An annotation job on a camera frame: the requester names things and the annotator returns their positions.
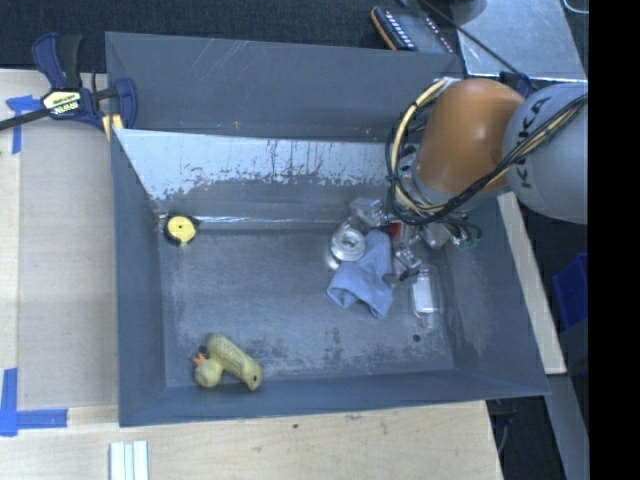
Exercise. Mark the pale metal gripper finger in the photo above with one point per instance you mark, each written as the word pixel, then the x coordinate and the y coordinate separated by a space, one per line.
pixel 406 258
pixel 367 210

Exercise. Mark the clear glass jar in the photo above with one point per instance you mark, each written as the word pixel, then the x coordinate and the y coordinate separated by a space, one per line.
pixel 347 245

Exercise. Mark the clear plastic bottle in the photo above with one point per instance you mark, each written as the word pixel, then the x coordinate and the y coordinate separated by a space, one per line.
pixel 425 295

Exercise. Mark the blue cloth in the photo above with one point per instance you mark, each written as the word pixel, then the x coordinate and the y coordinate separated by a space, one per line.
pixel 367 280

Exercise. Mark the grey metal bin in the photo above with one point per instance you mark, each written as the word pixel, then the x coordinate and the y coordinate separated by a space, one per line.
pixel 280 318

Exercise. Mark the yellow toy duck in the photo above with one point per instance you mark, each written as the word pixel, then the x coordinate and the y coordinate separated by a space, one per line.
pixel 227 360

